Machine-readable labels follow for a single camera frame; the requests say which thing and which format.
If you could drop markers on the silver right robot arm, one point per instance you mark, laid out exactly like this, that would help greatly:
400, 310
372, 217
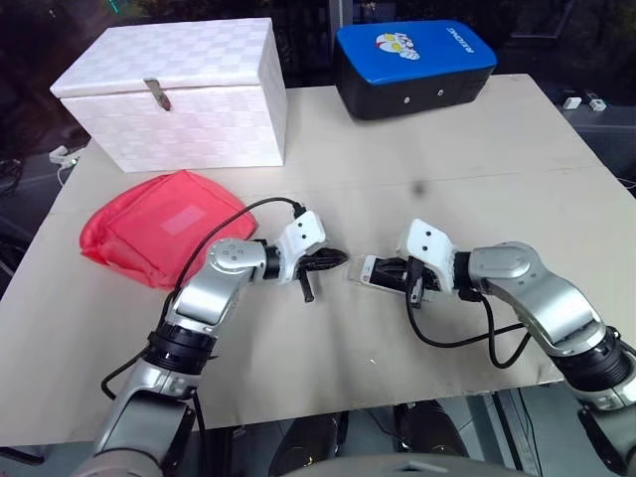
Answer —
536, 298

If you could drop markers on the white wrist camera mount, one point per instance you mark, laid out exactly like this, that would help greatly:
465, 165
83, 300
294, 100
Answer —
302, 238
429, 246

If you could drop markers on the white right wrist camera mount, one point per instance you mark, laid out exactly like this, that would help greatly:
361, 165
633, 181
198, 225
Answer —
429, 246

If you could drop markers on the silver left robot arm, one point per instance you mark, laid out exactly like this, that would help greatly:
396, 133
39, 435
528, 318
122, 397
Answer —
208, 293

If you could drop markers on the white smartphone with black screen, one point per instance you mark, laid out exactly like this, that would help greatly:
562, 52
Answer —
366, 270

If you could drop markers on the dark rounded shape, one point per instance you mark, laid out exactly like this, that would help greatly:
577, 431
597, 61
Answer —
308, 444
429, 429

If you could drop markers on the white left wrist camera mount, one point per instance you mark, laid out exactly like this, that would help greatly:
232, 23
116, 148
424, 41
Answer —
302, 238

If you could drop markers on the small white adapter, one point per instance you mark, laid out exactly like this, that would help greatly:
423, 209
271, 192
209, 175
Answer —
571, 103
597, 105

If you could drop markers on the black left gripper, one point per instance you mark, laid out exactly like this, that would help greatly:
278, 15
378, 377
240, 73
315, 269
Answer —
309, 266

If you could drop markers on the metal box latch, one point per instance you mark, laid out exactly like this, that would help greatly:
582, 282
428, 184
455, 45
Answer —
160, 94

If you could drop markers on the red fabric pouch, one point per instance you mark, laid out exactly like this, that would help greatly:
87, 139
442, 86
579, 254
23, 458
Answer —
164, 228

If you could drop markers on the white checkered storage box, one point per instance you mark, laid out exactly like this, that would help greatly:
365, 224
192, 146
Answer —
189, 99

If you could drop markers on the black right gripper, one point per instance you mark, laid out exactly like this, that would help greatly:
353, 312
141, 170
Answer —
422, 280

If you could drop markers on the clear plastic phone case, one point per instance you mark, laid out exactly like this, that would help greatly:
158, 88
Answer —
356, 270

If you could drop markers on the blue and black padded case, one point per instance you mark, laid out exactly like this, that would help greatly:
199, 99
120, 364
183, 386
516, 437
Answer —
412, 59

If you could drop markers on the white power strip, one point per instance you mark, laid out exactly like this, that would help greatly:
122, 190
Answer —
63, 155

